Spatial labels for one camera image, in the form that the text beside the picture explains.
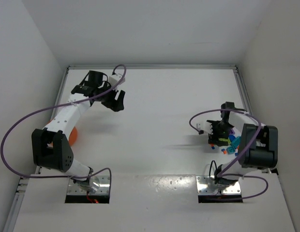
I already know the metal base plate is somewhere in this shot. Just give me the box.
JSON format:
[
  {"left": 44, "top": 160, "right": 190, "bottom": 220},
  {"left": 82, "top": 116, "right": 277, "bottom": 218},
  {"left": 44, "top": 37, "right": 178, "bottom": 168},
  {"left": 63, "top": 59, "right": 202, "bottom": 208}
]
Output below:
[
  {"left": 196, "top": 175, "right": 241, "bottom": 196},
  {"left": 67, "top": 175, "right": 110, "bottom": 196}
]

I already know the orange divided container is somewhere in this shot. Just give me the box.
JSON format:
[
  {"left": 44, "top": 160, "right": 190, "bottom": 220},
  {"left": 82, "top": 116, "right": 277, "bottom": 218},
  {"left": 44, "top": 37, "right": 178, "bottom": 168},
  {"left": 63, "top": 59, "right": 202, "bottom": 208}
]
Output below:
[{"left": 48, "top": 119, "right": 79, "bottom": 147}]

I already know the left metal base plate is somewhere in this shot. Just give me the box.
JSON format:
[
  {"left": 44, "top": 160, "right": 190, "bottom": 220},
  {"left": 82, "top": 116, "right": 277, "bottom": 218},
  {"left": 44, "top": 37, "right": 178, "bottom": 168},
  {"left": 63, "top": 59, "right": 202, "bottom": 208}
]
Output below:
[{"left": 67, "top": 175, "right": 110, "bottom": 196}]

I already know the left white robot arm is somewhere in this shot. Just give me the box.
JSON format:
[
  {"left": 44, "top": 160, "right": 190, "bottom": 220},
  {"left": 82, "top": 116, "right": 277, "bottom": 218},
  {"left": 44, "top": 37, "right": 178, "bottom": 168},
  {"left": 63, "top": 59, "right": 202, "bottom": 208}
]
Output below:
[{"left": 31, "top": 71, "right": 125, "bottom": 185}]

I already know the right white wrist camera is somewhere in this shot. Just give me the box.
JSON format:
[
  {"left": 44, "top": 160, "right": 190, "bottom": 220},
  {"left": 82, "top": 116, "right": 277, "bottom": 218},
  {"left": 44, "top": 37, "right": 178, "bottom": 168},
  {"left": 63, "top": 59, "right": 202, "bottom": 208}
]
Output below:
[{"left": 196, "top": 121, "right": 213, "bottom": 134}]

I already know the black base cable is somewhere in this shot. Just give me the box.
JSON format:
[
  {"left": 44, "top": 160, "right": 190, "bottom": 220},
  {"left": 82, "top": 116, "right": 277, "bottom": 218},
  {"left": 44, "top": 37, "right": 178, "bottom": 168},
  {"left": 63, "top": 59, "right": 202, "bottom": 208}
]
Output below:
[{"left": 210, "top": 160, "right": 218, "bottom": 181}]

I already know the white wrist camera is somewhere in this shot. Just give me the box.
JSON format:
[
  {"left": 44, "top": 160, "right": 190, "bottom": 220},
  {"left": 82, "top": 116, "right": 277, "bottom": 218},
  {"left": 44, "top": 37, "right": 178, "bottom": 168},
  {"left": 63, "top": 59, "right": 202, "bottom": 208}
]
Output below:
[
  {"left": 196, "top": 121, "right": 213, "bottom": 134},
  {"left": 108, "top": 74, "right": 122, "bottom": 86}
]

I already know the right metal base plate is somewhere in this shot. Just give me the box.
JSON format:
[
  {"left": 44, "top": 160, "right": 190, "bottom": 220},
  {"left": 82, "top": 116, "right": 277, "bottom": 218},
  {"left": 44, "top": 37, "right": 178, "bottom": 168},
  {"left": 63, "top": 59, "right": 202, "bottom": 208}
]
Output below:
[{"left": 196, "top": 175, "right": 241, "bottom": 196}]

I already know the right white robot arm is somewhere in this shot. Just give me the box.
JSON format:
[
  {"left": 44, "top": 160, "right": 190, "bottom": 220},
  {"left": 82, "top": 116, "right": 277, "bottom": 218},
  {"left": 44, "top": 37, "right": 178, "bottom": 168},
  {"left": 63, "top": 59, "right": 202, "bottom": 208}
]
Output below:
[{"left": 207, "top": 102, "right": 278, "bottom": 187}]

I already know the blue round lego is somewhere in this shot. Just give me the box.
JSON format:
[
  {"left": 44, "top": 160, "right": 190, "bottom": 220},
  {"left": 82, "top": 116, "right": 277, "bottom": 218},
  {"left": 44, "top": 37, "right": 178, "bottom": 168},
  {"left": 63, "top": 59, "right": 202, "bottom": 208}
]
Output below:
[{"left": 229, "top": 135, "right": 235, "bottom": 141}]

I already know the purple lego brick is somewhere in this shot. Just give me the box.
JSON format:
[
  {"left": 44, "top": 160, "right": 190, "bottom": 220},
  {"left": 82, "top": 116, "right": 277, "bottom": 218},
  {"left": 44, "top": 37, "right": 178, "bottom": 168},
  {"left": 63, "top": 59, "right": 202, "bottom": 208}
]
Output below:
[{"left": 229, "top": 128, "right": 236, "bottom": 135}]

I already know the small teal lego brick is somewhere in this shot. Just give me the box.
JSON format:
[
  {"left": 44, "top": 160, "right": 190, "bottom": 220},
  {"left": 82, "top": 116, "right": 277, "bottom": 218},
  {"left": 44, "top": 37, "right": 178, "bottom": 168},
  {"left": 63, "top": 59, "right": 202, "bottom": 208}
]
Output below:
[{"left": 226, "top": 146, "right": 236, "bottom": 154}]

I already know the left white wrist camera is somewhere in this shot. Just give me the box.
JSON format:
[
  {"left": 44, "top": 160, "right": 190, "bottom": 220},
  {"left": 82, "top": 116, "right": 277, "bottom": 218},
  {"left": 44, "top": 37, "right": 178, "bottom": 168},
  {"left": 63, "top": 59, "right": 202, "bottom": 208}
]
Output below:
[{"left": 108, "top": 74, "right": 122, "bottom": 86}]

